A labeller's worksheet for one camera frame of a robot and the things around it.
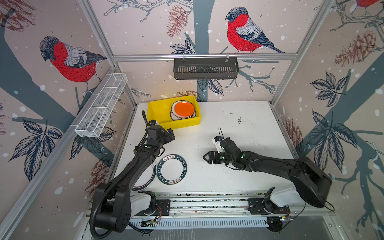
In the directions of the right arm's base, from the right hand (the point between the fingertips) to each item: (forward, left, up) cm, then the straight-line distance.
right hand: (206, 158), depth 84 cm
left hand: (+11, +23, +9) cm, 28 cm away
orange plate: (+40, +17, 0) cm, 43 cm away
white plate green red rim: (-11, +34, -5) cm, 36 cm away
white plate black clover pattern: (+31, +23, -1) cm, 39 cm away
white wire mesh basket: (+14, +56, +27) cm, 64 cm away
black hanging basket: (+57, +1, +22) cm, 61 cm away
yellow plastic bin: (+39, +36, -2) cm, 53 cm away
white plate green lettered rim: (-5, +20, -5) cm, 22 cm away
